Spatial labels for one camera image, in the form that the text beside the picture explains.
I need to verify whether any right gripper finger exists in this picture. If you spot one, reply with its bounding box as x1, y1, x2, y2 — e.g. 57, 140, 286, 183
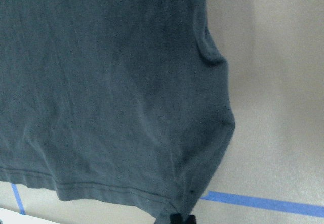
170, 214, 196, 224

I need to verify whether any black t-shirt with logo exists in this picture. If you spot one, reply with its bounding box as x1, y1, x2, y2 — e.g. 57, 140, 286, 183
1, 0, 235, 223

